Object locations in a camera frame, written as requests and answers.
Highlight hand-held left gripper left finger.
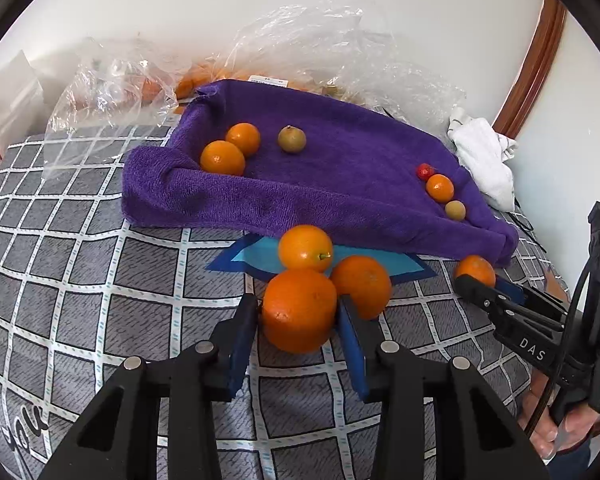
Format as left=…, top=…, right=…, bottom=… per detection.
left=37, top=292, right=260, bottom=480

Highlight white plastic bag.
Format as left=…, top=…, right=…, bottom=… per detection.
left=0, top=50, right=46, bottom=171

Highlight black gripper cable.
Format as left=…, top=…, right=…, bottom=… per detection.
left=525, top=255, right=598, bottom=438

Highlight brown wooden door frame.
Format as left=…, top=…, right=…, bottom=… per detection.
left=492, top=0, right=567, bottom=141

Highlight bagged oranges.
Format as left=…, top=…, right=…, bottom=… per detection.
left=125, top=62, right=221, bottom=111

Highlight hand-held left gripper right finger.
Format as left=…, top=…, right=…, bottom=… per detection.
left=336, top=294, right=551, bottom=480

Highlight small orange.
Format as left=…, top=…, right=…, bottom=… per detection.
left=426, top=174, right=455, bottom=202

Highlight black table cable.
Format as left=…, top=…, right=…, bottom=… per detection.
left=514, top=200, right=537, bottom=233

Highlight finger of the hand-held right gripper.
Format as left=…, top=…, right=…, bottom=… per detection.
left=495, top=278, right=567, bottom=319
left=452, top=274, right=529, bottom=333

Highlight large clear plastic bag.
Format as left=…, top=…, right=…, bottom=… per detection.
left=225, top=4, right=468, bottom=126

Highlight purple towel tray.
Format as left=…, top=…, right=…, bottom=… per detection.
left=121, top=79, right=520, bottom=268

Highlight white crumpled cloth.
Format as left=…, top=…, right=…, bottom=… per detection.
left=447, top=107, right=518, bottom=212

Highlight large orange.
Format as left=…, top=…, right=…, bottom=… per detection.
left=261, top=268, right=338, bottom=355

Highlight grey checked tablecloth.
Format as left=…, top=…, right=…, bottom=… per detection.
left=0, top=110, right=581, bottom=480

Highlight person's right hand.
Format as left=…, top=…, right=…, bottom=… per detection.
left=522, top=385, right=597, bottom=461

